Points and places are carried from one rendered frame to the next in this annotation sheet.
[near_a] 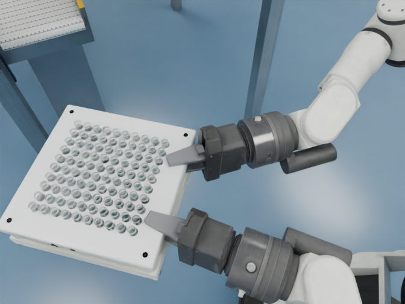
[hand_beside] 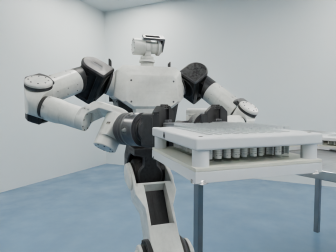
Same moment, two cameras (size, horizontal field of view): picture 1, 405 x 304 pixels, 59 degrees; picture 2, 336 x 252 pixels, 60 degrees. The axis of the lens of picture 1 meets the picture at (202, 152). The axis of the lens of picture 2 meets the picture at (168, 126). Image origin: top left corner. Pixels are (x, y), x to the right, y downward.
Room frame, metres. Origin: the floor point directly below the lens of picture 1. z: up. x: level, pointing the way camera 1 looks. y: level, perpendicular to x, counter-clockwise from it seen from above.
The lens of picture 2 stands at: (0.69, 0.59, 1.09)
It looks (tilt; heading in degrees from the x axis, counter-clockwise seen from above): 4 degrees down; 237
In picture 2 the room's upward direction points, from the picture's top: straight up
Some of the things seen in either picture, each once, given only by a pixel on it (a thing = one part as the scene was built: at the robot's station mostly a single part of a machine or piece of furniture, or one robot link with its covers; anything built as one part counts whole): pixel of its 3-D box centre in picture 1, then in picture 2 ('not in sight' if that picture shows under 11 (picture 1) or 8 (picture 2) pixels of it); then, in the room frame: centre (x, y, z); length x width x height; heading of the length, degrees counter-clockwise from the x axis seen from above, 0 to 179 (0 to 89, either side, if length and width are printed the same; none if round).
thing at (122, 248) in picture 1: (105, 177); (226, 134); (0.28, 0.16, 1.03); 0.25 x 0.24 x 0.02; 166
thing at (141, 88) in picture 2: not in sight; (143, 101); (0.11, -0.51, 1.12); 0.34 x 0.30 x 0.36; 166
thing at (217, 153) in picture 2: (79, 143); (217, 150); (0.36, 0.22, 1.02); 0.01 x 0.01 x 0.07
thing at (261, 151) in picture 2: (57, 186); (261, 147); (0.27, 0.24, 1.02); 0.01 x 0.01 x 0.07
